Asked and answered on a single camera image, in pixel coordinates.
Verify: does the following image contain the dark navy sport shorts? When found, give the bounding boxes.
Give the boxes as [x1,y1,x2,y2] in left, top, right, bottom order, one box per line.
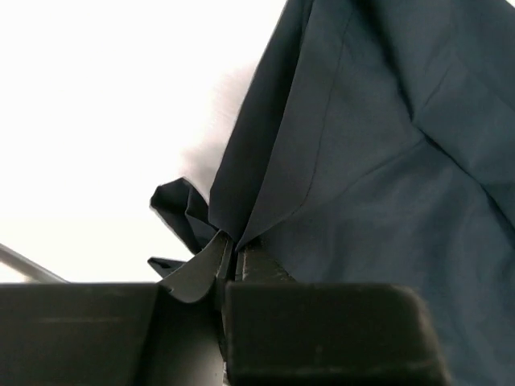
[150,1,514,385]

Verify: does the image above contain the left aluminium frame rail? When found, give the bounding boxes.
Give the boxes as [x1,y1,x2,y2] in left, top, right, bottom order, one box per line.
[1,244,66,283]

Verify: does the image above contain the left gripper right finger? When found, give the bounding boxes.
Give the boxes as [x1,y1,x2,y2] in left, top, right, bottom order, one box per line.
[225,247,451,385]

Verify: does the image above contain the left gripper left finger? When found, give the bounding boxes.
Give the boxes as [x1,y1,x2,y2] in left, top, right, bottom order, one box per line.
[1,234,232,385]

